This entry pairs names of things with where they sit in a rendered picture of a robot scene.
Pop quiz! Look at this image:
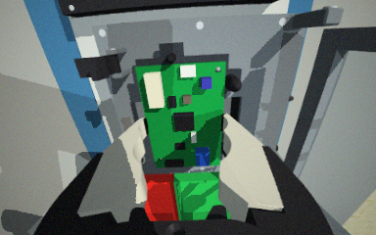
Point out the green circuit board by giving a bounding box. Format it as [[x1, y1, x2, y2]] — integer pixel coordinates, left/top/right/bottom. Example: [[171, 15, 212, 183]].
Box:
[[135, 62, 226, 167]]

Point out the red bin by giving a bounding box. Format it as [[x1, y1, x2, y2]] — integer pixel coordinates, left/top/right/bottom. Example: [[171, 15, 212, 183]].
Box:
[[145, 174, 179, 221]]

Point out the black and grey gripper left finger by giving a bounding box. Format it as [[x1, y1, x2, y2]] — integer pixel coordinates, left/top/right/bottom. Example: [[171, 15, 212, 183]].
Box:
[[33, 117, 149, 235]]

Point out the green bin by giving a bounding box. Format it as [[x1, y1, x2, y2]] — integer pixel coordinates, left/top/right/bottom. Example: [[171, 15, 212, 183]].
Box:
[[173, 172, 222, 220]]

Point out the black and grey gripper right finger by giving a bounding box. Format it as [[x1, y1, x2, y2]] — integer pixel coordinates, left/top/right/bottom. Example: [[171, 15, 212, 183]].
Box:
[[218, 113, 334, 235]]

